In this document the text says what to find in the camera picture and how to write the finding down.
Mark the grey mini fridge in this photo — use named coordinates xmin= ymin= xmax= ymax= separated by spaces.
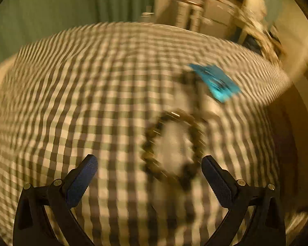
xmin=199 ymin=0 xmax=239 ymax=39

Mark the dark bead bracelet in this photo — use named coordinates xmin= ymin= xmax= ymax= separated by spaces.
xmin=140 ymin=109 xmax=208 ymax=191

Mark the brown cardboard box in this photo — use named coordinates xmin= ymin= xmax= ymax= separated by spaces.
xmin=267 ymin=63 xmax=308 ymax=212

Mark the checkered green white cloth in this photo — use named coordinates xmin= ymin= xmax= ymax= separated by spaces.
xmin=0 ymin=23 xmax=289 ymax=245

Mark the green curtain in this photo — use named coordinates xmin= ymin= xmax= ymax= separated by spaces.
xmin=0 ymin=0 xmax=155 ymax=63

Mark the white suitcase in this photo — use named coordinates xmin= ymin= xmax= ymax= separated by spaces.
xmin=175 ymin=0 xmax=203 ymax=32

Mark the blue foil packet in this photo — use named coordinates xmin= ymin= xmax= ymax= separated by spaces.
xmin=188 ymin=63 xmax=240 ymax=103

